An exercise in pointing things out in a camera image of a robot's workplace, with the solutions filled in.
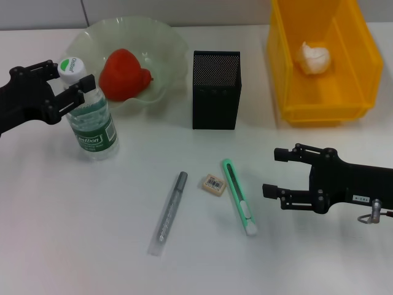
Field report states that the clear green-label water bottle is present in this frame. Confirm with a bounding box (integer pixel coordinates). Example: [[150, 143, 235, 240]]
[[57, 57, 120, 162]]

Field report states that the grey pen in clear sleeve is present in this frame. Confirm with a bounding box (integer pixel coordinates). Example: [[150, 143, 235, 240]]
[[147, 171, 189, 258]]

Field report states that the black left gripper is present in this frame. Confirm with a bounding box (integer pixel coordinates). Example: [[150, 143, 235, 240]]
[[0, 59, 96, 138]]

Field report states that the soft red-orange toy orange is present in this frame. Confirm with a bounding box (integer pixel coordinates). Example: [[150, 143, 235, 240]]
[[98, 48, 154, 101]]

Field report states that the black mesh pen holder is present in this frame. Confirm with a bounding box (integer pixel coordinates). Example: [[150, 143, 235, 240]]
[[192, 50, 243, 130]]

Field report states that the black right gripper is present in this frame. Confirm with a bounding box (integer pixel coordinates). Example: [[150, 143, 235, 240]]
[[262, 143, 393, 215]]

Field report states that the yellow plastic bin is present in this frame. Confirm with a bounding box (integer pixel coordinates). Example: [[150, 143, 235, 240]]
[[266, 0, 384, 127]]

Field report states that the mint green utility knife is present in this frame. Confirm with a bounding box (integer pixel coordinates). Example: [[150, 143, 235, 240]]
[[221, 159, 257, 237]]

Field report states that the beige eraser with barcode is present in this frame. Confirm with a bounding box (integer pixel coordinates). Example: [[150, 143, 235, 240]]
[[201, 173, 227, 196]]

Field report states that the grey right arm cable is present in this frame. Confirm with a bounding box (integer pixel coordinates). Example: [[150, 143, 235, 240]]
[[356, 210, 393, 225]]

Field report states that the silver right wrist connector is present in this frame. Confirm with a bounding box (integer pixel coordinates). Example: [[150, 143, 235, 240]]
[[371, 199, 383, 225]]

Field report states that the pale green wavy glass plate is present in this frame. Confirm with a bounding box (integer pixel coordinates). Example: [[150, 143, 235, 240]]
[[47, 17, 190, 119]]

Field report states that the white paper ball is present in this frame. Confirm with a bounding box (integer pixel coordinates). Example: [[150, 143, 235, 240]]
[[296, 41, 333, 76]]

